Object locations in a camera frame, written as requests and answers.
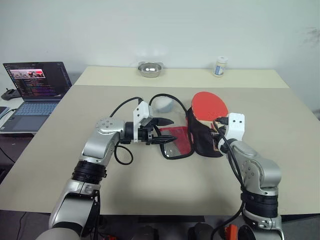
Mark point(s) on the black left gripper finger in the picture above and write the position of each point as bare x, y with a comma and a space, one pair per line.
163, 122
163, 139

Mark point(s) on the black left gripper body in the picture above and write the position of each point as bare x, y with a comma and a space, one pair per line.
146, 135

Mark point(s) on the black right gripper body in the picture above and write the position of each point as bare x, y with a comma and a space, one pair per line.
215, 135

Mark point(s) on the black and red paddle case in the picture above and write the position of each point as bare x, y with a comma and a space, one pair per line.
202, 140

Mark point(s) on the red table tennis paddle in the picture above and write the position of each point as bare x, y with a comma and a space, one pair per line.
207, 105

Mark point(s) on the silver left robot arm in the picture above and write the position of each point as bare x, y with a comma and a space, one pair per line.
105, 142

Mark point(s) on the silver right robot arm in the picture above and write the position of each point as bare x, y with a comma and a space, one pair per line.
260, 167

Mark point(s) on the pale round bowl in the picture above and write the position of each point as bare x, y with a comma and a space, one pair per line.
162, 105

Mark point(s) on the stainless steel bowl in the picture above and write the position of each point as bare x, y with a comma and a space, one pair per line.
149, 70

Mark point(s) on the white plastic jar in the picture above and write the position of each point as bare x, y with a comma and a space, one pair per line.
220, 67

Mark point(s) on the orange plastic part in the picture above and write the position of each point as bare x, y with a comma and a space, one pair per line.
230, 232

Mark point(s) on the dark rounded shape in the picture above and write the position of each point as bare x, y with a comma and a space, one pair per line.
200, 232
245, 233

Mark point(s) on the open grey laptop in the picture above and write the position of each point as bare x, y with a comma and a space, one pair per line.
37, 82

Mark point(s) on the black handheld controller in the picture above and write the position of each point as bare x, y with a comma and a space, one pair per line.
10, 94

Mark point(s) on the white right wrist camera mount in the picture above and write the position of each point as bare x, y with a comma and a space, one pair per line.
236, 125

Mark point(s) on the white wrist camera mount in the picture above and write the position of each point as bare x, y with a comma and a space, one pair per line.
236, 125
141, 110

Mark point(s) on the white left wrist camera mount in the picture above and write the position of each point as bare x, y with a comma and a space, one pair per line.
141, 110

